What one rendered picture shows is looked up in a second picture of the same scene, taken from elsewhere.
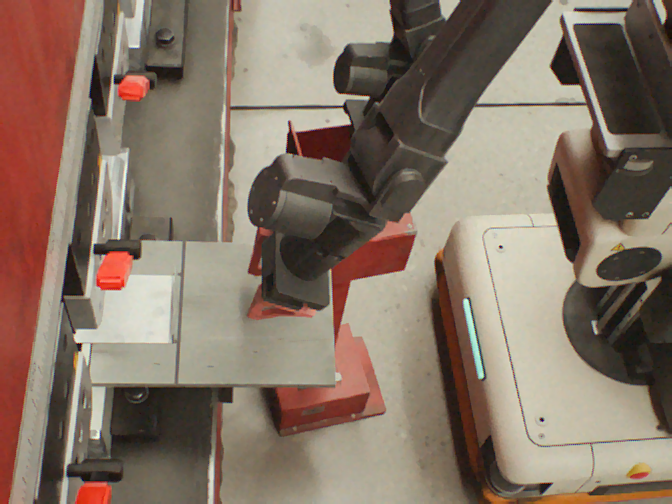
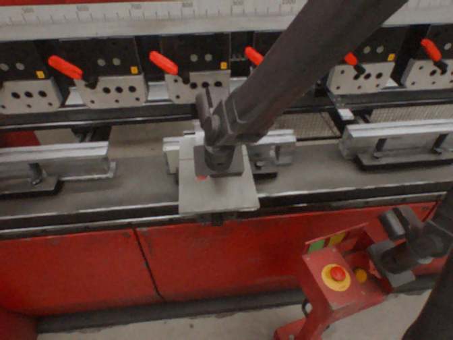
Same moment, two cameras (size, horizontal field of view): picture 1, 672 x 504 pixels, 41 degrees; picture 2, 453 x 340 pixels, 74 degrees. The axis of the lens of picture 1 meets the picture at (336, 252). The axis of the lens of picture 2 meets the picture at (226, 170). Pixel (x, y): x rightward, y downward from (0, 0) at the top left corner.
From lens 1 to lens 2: 0.78 m
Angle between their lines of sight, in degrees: 56
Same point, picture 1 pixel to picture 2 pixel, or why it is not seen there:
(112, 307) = not seen: hidden behind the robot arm
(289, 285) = (198, 152)
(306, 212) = (201, 108)
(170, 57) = (367, 160)
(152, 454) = (172, 185)
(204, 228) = (280, 188)
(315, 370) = (186, 204)
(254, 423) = (274, 324)
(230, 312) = not seen: hidden behind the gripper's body
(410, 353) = not seen: outside the picture
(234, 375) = (183, 176)
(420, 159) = (223, 117)
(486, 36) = (269, 58)
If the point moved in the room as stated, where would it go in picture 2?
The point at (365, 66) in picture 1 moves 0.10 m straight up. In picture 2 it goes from (397, 217) to (417, 186)
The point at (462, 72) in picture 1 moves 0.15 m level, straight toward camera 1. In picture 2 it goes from (254, 77) to (141, 65)
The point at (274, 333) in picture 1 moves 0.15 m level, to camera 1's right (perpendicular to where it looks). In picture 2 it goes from (204, 187) to (193, 243)
